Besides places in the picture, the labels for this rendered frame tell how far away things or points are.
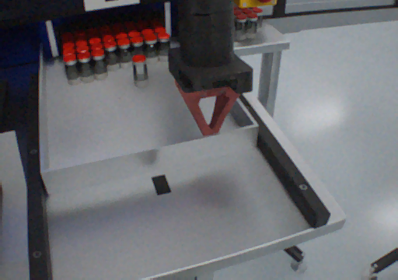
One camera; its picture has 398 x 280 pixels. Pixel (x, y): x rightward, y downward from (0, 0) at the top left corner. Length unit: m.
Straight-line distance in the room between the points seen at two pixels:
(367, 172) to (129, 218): 1.54
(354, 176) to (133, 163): 1.46
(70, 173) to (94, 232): 0.08
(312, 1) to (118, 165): 0.61
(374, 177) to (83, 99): 1.48
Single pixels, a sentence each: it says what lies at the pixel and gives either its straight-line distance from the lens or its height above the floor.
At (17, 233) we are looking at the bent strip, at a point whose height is 0.88.
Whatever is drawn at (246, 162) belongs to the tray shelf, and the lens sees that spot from 0.48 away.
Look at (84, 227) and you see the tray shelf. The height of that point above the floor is 0.88.
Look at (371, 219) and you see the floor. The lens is 1.68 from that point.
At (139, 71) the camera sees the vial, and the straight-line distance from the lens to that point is 0.60.
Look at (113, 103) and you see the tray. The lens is 0.59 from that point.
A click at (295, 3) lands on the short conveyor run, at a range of 0.89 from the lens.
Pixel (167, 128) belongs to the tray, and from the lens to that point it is 0.53.
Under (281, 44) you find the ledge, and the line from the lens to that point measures 0.77.
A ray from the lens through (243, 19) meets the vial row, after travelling 0.74.
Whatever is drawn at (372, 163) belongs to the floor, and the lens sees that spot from 1.93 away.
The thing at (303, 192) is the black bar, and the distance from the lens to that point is 0.43.
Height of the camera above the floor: 1.21
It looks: 39 degrees down
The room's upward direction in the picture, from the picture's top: straight up
